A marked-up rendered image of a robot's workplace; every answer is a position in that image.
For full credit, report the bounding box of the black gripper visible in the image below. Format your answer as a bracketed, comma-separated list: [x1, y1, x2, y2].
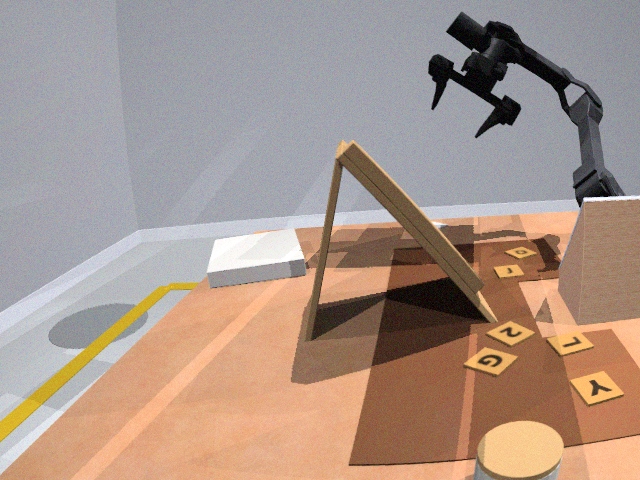
[428, 54, 521, 138]

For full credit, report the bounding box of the grey cylindrical canister with tan lid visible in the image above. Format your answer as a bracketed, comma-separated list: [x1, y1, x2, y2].
[473, 421, 564, 480]

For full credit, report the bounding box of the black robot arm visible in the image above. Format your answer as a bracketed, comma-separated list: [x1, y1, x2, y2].
[446, 11, 627, 207]

